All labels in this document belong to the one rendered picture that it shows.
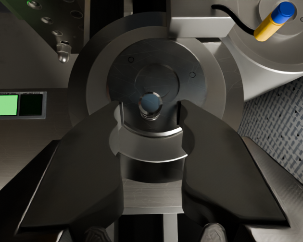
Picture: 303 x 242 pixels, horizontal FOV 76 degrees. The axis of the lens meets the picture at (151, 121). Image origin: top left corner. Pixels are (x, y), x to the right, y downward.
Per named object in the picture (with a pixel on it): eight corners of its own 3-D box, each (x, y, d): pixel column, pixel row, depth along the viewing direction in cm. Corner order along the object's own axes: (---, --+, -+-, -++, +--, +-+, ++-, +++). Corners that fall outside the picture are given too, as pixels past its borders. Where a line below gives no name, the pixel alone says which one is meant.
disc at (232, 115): (237, 9, 17) (252, 181, 15) (234, 13, 18) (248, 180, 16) (69, 11, 17) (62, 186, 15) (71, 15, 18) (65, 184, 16)
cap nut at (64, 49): (68, 42, 49) (67, 59, 49) (73, 50, 53) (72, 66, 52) (53, 42, 49) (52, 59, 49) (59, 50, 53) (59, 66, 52)
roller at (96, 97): (221, 24, 17) (231, 161, 15) (177, 98, 42) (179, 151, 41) (86, 25, 16) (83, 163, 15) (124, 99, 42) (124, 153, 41)
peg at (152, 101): (165, 94, 11) (159, 117, 11) (161, 104, 14) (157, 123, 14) (141, 88, 11) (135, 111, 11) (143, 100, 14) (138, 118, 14)
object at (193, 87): (217, 49, 15) (195, 147, 14) (209, 61, 17) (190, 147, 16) (121, 26, 15) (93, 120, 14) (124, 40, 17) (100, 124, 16)
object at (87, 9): (93, -127, 20) (89, 45, 17) (123, 21, 43) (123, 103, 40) (88, -127, 20) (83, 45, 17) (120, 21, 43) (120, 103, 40)
